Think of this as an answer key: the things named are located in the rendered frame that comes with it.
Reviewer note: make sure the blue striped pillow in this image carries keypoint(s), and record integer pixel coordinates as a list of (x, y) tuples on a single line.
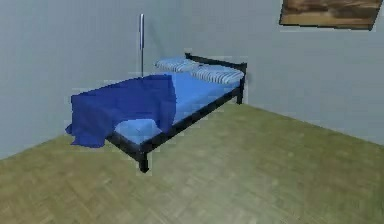
[(216, 74), (175, 63)]

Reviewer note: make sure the dark blue blanket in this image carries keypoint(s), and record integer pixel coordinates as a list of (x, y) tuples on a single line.
[(123, 103)]

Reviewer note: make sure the grey baseball bat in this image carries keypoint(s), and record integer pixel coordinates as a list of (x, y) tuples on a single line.
[(142, 36)]

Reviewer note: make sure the black frame blue bed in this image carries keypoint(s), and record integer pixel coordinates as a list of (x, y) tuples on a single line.
[(196, 95)]

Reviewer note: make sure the brown framed wall picture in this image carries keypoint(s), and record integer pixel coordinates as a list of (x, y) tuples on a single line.
[(328, 13)]

